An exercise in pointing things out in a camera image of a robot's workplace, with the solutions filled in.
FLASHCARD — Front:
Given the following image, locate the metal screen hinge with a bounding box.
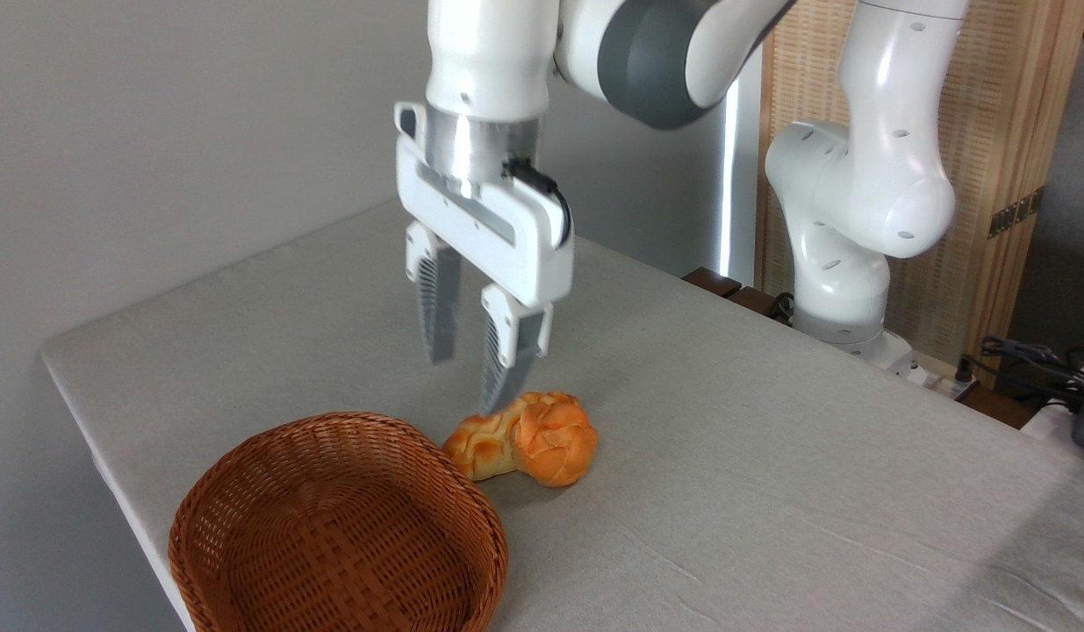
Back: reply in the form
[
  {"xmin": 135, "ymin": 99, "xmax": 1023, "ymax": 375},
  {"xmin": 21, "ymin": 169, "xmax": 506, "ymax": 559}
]
[{"xmin": 987, "ymin": 186, "xmax": 1045, "ymax": 240}]

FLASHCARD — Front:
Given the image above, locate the brown wicker basket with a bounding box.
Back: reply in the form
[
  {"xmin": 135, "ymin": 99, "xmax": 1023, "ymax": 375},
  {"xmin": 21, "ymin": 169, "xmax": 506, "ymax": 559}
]
[{"xmin": 168, "ymin": 412, "xmax": 509, "ymax": 632}]

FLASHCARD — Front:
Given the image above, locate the grey tablecloth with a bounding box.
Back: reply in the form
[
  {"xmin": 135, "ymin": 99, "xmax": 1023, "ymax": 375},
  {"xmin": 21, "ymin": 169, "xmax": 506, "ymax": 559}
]
[{"xmin": 39, "ymin": 193, "xmax": 1084, "ymax": 632}]

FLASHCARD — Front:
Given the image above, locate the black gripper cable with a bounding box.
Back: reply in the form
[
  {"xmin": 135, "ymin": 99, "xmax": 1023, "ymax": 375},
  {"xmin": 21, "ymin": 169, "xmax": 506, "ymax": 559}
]
[{"xmin": 504, "ymin": 157, "xmax": 572, "ymax": 248}]

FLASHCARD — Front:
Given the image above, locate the black cable bundle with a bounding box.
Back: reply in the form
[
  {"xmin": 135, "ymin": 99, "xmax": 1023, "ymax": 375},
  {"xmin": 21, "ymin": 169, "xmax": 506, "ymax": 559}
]
[{"xmin": 956, "ymin": 336, "xmax": 1084, "ymax": 413}]

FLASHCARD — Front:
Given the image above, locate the round orange bread roll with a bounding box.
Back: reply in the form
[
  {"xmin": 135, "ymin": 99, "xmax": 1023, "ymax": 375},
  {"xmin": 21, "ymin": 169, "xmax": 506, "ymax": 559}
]
[{"xmin": 511, "ymin": 401, "xmax": 599, "ymax": 489}]

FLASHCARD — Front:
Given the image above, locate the dark brown wooden block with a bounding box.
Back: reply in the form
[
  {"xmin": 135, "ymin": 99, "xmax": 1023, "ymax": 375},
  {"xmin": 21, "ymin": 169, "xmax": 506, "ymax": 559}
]
[{"xmin": 682, "ymin": 268, "xmax": 793, "ymax": 325}]

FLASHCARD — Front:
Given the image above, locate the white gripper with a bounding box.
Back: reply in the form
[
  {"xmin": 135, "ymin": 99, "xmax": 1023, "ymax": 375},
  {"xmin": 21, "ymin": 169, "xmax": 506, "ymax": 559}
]
[{"xmin": 393, "ymin": 102, "xmax": 576, "ymax": 416}]

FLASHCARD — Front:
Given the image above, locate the wooden bamboo folding screen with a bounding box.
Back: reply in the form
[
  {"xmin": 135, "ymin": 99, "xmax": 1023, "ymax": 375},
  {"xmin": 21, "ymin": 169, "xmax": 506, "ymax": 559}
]
[{"xmin": 757, "ymin": 0, "xmax": 1084, "ymax": 387}]

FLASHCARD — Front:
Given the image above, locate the braided golden bread loaf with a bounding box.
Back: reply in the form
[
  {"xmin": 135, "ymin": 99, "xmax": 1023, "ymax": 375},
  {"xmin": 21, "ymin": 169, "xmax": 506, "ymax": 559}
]
[{"xmin": 442, "ymin": 391, "xmax": 586, "ymax": 482}]

